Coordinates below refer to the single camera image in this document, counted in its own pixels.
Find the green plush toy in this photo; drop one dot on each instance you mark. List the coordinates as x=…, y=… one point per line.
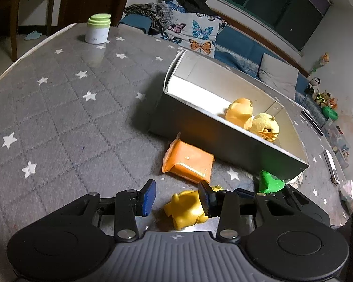
x=331, y=113

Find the small yellow duck toy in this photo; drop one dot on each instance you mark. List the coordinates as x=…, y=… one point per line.
x=185, y=208

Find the large orange-yellow duck toy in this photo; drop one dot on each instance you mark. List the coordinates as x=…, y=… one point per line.
x=238, y=113

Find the black clothes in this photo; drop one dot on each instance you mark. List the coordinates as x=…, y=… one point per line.
x=194, y=0

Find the striped grey cloth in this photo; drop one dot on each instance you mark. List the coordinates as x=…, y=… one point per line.
x=156, y=17

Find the blue cloth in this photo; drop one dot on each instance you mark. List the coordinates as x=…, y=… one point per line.
x=32, y=35

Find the blue sofa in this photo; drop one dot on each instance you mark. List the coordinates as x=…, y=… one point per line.
x=238, y=44

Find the butterfly print pillow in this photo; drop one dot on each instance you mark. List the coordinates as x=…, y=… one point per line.
x=200, y=32

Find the panda plush toy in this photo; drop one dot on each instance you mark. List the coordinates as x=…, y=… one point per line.
x=314, y=82

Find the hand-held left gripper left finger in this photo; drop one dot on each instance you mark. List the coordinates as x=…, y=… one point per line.
x=147, y=198

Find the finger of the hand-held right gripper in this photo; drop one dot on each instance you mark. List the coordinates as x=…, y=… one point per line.
x=244, y=193

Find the black stick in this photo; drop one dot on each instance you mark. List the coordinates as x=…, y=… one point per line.
x=311, y=122

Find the clear plastic storage box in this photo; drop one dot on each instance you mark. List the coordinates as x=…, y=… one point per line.
x=338, y=144

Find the yellow plush chick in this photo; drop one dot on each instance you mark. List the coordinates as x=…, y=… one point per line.
x=263, y=123

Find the white plastic bag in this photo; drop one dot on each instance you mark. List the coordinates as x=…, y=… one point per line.
x=350, y=191

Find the dark window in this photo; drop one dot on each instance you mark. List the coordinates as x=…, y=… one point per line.
x=267, y=3

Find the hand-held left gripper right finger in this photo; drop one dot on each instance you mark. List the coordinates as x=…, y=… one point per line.
x=206, y=199

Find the flower wall toy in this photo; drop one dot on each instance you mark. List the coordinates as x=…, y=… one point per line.
x=324, y=58

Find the white jar with green lid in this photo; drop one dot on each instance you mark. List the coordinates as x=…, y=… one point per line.
x=97, y=32

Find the grey cushion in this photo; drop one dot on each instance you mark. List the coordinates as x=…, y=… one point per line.
x=278, y=75

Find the orange toy block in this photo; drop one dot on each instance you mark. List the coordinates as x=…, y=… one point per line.
x=188, y=158

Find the small plush toys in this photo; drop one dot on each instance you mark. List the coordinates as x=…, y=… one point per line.
x=323, y=98

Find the grey cardboard box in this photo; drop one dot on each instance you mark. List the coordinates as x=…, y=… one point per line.
x=208, y=135

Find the green plastic toy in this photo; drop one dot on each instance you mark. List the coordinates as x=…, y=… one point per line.
x=270, y=182

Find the white remote control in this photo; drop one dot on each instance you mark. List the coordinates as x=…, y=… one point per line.
x=331, y=166

